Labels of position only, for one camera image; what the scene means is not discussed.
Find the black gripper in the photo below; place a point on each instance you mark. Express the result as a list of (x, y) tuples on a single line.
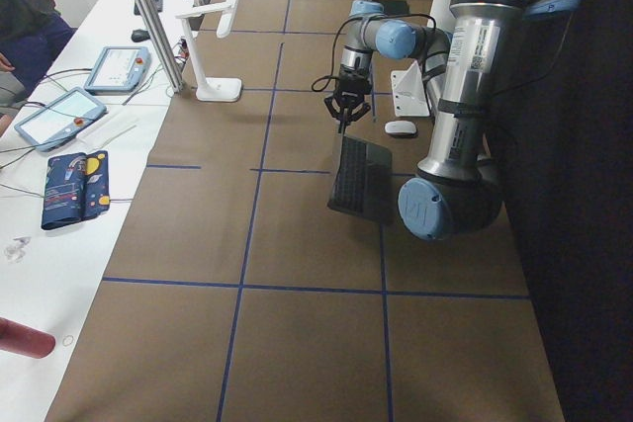
[(352, 86)]

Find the white computer mouse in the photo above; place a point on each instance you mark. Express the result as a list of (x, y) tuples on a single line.
[(400, 129)]

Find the grey laptop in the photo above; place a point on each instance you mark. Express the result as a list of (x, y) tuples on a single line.
[(362, 179)]

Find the black mouse pad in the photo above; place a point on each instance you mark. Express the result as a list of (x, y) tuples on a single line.
[(394, 7)]

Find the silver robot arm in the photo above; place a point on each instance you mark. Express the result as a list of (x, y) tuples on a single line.
[(458, 62)]

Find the black desk mouse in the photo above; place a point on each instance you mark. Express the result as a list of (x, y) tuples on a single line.
[(140, 35)]

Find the far teach pendant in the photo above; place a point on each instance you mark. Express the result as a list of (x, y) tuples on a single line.
[(118, 69)]

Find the teach pendant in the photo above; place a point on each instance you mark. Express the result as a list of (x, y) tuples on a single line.
[(118, 69), (61, 120)]

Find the near teach pendant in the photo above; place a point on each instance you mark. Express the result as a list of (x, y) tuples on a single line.
[(61, 120)]

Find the blue patterned pouch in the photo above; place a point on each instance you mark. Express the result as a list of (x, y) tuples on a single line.
[(76, 188)]

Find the person in dark clothes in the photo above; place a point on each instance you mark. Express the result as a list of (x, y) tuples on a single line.
[(33, 35)]

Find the red bottle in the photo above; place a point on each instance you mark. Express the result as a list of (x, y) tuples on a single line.
[(24, 340)]

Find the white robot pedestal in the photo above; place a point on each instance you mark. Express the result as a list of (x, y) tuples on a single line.
[(417, 90)]

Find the aluminium frame post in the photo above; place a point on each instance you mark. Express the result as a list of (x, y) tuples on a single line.
[(161, 43)]

